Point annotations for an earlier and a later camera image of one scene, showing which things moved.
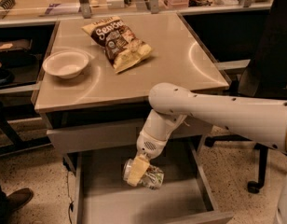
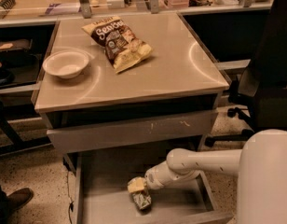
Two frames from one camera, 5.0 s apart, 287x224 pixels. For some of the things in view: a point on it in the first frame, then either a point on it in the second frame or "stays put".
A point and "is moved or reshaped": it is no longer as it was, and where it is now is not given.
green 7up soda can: x=153 y=178 is moved or reshaped
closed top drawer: x=117 y=134 stays put
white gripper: x=148 y=146 to x=152 y=179
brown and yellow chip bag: x=123 y=49 stays put
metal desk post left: x=84 y=1 stays put
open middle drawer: x=184 y=196 stays put
